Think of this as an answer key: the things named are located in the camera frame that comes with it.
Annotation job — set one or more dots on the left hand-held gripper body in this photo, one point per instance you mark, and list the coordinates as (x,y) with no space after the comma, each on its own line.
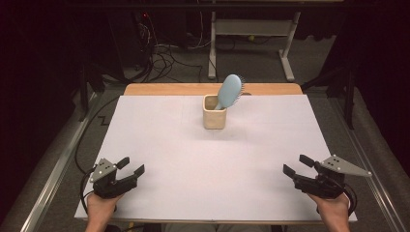
(109,187)

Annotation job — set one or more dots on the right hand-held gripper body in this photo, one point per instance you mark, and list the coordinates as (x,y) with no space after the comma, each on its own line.
(325,185)

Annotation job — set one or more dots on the beige square cup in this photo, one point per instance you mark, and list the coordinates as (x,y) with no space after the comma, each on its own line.
(214,121)

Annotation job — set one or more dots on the light blue hairbrush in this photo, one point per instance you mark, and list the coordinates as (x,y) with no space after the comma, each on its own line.
(228,90)

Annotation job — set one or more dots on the person's left hand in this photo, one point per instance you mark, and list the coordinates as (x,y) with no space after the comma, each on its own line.
(100,209)

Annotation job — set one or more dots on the person's right hand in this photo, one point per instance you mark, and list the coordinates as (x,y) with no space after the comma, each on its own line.
(335,209)

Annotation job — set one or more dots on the white table sheet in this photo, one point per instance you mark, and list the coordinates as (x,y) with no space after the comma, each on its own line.
(193,167)

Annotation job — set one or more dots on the black stand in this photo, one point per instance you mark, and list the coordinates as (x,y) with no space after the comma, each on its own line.
(348,96)
(85,93)

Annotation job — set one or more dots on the wooden table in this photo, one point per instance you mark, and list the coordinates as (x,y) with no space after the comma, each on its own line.
(161,89)

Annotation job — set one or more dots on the black equipment cabinet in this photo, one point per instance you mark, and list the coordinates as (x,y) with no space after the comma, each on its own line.
(129,42)

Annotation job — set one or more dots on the small yellow floor object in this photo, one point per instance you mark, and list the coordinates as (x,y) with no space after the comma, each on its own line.
(251,38)

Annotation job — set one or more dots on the aluminium floor rail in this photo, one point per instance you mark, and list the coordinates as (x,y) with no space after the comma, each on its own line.
(370,154)
(54,174)

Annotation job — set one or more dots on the white metal stand frame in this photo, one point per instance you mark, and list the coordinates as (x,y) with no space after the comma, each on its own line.
(251,27)

